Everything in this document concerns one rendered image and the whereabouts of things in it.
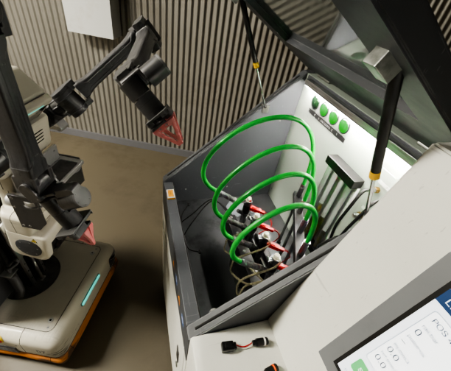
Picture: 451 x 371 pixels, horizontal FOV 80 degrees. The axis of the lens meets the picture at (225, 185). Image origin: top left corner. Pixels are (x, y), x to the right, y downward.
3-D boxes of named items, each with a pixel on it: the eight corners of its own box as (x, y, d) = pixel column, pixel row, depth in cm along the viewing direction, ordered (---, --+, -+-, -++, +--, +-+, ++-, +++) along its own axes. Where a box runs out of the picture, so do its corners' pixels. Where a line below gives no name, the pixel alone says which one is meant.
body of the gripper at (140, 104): (171, 108, 76) (153, 87, 73) (169, 115, 67) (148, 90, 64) (154, 123, 77) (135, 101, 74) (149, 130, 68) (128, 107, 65)
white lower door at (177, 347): (162, 282, 172) (161, 206, 129) (166, 281, 173) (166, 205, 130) (175, 406, 125) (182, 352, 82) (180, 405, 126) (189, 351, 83)
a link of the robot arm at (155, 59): (135, 97, 78) (113, 72, 72) (166, 71, 78) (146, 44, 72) (144, 110, 69) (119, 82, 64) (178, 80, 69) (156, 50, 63)
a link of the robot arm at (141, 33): (152, 48, 105) (133, 21, 98) (164, 40, 104) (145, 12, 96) (134, 107, 76) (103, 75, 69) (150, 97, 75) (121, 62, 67)
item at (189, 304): (163, 207, 128) (163, 182, 118) (172, 207, 129) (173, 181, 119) (183, 347, 83) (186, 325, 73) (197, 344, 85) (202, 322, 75)
